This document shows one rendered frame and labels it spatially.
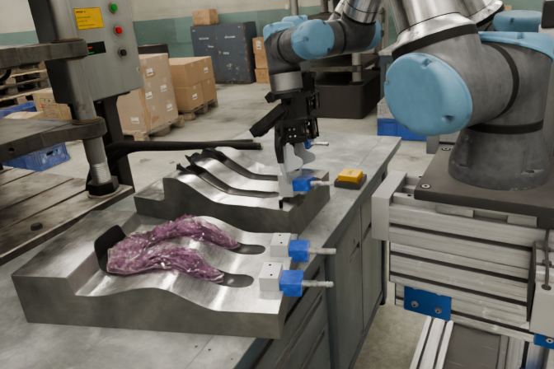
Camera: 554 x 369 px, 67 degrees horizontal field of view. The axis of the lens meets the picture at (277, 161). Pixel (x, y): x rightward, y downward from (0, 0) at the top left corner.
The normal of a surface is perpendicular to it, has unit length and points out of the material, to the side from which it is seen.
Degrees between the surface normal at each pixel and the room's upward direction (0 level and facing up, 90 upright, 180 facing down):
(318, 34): 79
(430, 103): 97
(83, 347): 0
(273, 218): 90
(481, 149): 72
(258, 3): 90
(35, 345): 0
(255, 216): 90
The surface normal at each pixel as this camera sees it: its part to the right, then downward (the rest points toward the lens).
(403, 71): -0.82, 0.36
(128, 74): 0.88, 0.09
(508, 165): -0.27, 0.06
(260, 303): -0.08, -0.94
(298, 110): -0.47, 0.21
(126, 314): -0.18, 0.36
